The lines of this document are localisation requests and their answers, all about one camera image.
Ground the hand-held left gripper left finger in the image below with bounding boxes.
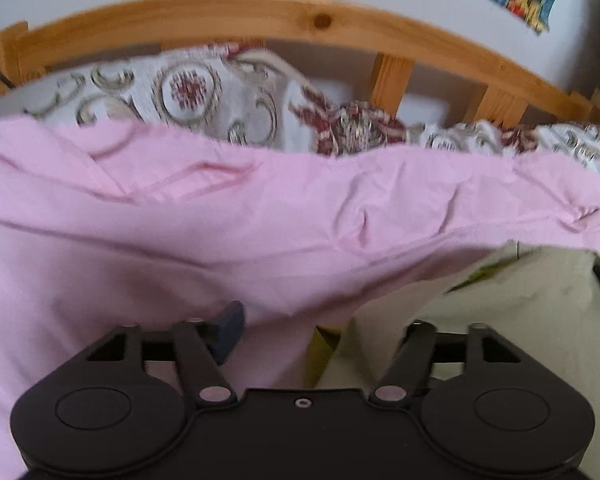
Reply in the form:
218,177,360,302
85,300,245,408

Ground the beige brown olive hooded jacket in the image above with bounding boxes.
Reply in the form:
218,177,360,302
305,240,600,396

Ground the floral patterned quilt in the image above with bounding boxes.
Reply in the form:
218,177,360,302
22,42,600,201

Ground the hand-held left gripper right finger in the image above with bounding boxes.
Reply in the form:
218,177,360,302
370,321,524,407

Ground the pink bed sheet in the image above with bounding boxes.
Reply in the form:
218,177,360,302
0,120,600,480

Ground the wooden bed frame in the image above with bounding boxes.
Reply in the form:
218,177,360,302
0,0,600,126

